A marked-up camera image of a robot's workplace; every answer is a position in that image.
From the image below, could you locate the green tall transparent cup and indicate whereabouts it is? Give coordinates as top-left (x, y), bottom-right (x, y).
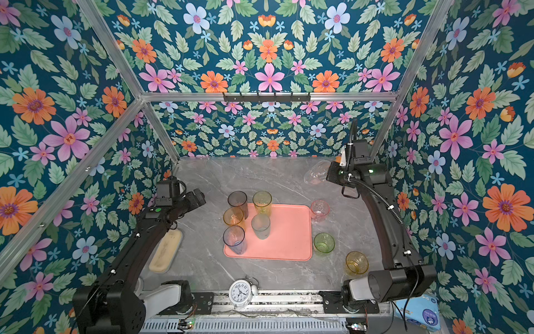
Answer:
top-left (253, 191), bottom-right (273, 217)

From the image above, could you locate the yellow short cup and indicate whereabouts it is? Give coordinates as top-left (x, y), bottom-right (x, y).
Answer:
top-left (345, 251), bottom-right (369, 275)

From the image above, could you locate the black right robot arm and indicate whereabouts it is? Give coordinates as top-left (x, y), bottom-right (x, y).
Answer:
top-left (326, 121), bottom-right (437, 312)

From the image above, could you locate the clear transparent cup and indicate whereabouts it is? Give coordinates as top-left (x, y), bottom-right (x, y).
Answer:
top-left (303, 160), bottom-right (331, 185)

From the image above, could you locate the white alarm clock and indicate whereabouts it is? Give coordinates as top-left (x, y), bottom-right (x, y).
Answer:
top-left (228, 277), bottom-right (259, 308)

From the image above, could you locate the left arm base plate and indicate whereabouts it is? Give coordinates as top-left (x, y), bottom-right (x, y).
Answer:
top-left (159, 292), bottom-right (215, 315)

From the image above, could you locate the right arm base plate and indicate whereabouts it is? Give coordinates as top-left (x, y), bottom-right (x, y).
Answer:
top-left (318, 291), bottom-right (380, 315)

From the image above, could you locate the yellow transparent cup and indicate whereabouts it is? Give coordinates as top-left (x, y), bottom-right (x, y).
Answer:
top-left (222, 207), bottom-right (246, 229)

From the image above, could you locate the pink transparent cup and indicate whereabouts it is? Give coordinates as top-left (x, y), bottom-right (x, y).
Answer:
top-left (310, 200), bottom-right (330, 224)

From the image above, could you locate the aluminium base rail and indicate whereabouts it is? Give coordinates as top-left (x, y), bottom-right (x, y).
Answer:
top-left (144, 289), bottom-right (394, 328)

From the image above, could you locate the grey transparent cup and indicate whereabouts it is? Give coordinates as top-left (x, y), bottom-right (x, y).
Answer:
top-left (228, 191), bottom-right (249, 219)

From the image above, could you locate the green short cup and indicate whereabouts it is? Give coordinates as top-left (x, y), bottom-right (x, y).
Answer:
top-left (313, 232), bottom-right (336, 254)

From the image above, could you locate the black hook rail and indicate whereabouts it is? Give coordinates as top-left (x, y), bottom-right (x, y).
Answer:
top-left (222, 93), bottom-right (312, 103)

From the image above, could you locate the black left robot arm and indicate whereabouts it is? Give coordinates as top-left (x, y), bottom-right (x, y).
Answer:
top-left (72, 177), bottom-right (206, 333)

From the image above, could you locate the blue tissue pack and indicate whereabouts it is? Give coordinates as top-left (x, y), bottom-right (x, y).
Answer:
top-left (394, 294), bottom-right (442, 332)

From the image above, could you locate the blue transparent cup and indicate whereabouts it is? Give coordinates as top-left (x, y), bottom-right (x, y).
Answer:
top-left (222, 225), bottom-right (247, 256)

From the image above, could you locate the teal frosted cup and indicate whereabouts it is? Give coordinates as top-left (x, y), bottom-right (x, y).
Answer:
top-left (251, 214), bottom-right (271, 240)

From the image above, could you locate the pink plastic tray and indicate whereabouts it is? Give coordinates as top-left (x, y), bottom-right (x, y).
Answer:
top-left (223, 203), bottom-right (313, 261)

